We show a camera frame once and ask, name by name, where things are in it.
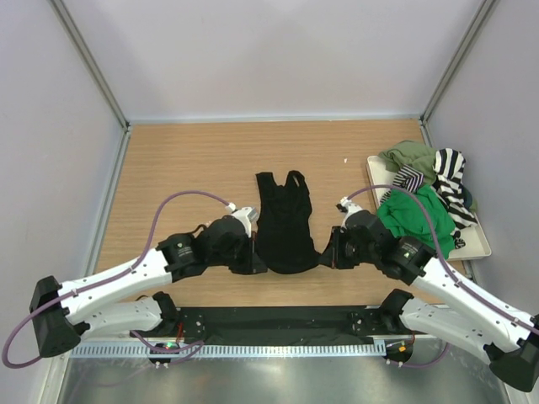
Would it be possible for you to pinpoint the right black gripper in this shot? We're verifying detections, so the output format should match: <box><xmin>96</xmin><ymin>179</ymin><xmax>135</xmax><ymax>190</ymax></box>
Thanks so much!
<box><xmin>318</xmin><ymin>226</ymin><xmax>378</xmax><ymax>269</ymax></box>

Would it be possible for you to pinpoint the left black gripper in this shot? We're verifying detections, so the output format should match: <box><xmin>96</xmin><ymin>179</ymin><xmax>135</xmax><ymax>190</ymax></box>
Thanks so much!
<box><xmin>209</xmin><ymin>231</ymin><xmax>268</xmax><ymax>275</ymax></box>

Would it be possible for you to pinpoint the bright green tank top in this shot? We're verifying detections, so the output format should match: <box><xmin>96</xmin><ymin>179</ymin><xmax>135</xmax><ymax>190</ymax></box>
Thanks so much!
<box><xmin>376</xmin><ymin>185</ymin><xmax>456</xmax><ymax>258</ymax></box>

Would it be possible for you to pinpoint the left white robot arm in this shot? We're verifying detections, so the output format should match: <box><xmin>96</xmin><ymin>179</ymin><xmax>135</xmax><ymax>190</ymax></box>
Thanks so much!
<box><xmin>29</xmin><ymin>207</ymin><xmax>267</xmax><ymax>358</ymax></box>

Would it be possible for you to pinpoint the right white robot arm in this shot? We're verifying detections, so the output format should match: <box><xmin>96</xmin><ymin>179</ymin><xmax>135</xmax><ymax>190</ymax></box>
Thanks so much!
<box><xmin>320</xmin><ymin>210</ymin><xmax>538</xmax><ymax>392</ymax></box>

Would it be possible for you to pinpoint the olive green tank top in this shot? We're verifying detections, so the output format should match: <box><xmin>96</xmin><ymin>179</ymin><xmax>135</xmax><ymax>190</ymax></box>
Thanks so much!
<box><xmin>378</xmin><ymin>141</ymin><xmax>478</xmax><ymax>213</ymax></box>

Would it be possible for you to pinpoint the black white striped tank top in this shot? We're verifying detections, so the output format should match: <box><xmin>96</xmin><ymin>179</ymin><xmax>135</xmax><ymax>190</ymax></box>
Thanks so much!
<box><xmin>387</xmin><ymin>141</ymin><xmax>478</xmax><ymax>250</ymax></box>

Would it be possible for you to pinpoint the white plastic tray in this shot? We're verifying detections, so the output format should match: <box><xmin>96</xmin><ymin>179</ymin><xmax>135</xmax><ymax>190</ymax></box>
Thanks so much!
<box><xmin>366</xmin><ymin>156</ymin><xmax>492</xmax><ymax>261</ymax></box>

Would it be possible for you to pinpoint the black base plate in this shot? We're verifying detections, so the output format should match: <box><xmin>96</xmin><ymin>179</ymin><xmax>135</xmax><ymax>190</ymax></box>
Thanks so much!
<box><xmin>140</xmin><ymin>306</ymin><xmax>411</xmax><ymax>346</ymax></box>

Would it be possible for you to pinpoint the slotted cable duct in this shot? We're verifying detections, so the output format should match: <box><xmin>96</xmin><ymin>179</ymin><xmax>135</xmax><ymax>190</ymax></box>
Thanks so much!
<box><xmin>70</xmin><ymin>340</ymin><xmax>387</xmax><ymax>359</ymax></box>

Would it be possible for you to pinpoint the left aluminium frame post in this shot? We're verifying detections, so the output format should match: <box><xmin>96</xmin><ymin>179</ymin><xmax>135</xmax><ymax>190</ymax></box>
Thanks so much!
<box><xmin>50</xmin><ymin>0</ymin><xmax>131</xmax><ymax>131</ymax></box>

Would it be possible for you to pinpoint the aluminium frame post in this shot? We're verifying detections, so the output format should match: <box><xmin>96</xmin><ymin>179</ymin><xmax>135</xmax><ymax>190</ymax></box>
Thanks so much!
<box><xmin>419</xmin><ymin>0</ymin><xmax>499</xmax><ymax>129</ymax></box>
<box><xmin>50</xmin><ymin>0</ymin><xmax>131</xmax><ymax>131</ymax></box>

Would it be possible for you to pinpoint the right aluminium frame post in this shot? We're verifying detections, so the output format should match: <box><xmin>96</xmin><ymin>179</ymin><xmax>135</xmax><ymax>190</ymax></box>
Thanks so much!
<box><xmin>419</xmin><ymin>0</ymin><xmax>499</xmax><ymax>129</ymax></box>

